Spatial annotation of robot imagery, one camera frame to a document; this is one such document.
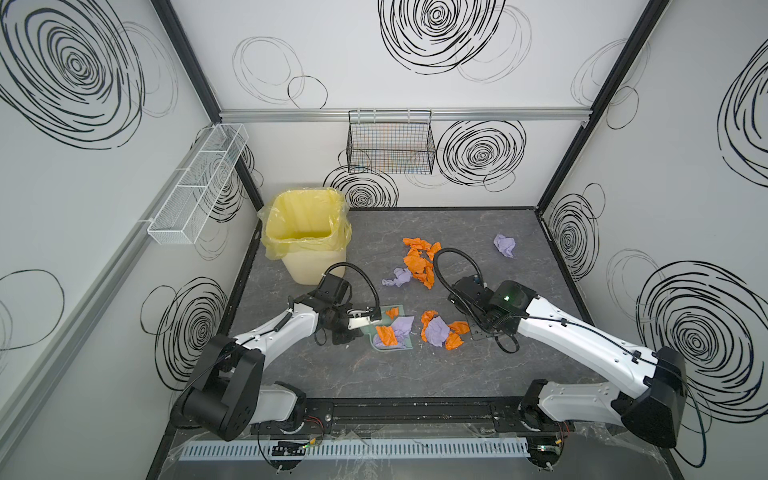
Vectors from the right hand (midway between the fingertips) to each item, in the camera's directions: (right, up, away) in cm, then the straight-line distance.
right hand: (478, 330), depth 75 cm
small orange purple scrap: (-22, 0, +16) cm, 27 cm away
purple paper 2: (-19, -3, +11) cm, 22 cm away
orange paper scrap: (-12, +13, +26) cm, 31 cm away
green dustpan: (-24, -2, +16) cm, 29 cm away
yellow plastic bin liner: (-51, +29, +24) cm, 63 cm away
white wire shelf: (-73, +30, -2) cm, 80 cm away
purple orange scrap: (-23, -4, +8) cm, 25 cm away
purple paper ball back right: (+19, +21, +30) cm, 41 cm away
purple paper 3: (-9, -4, +11) cm, 15 cm away
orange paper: (-4, -6, +11) cm, 13 cm away
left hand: (-32, -2, +12) cm, 34 cm away
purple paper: (-19, +11, +21) cm, 30 cm away
